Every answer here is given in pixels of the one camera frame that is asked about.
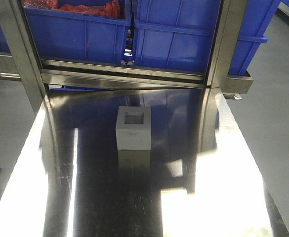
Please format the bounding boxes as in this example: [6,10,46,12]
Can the red mesh bag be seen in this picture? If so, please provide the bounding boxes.
[22,0,121,19]

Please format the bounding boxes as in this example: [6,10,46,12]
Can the gray square hollow base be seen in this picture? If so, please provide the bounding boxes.
[116,106,152,151]

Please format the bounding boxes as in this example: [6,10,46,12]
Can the blue bin with red contents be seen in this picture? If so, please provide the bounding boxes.
[24,0,131,64]

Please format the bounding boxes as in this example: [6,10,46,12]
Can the stainless steel rack frame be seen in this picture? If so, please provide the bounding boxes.
[0,0,253,113]

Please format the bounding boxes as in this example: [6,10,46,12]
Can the blue plastic bin middle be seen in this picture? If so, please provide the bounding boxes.
[131,0,280,76]

